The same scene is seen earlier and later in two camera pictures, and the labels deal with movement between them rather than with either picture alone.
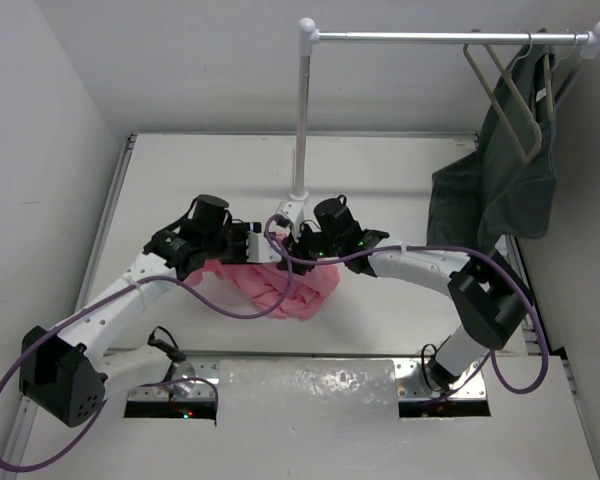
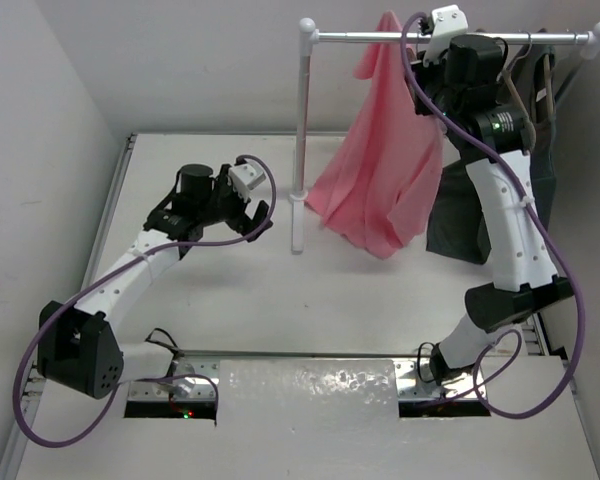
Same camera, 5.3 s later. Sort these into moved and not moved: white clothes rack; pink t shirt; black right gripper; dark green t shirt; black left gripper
Moved: black right gripper; pink t shirt; black left gripper
Not moved: white clothes rack; dark green t shirt
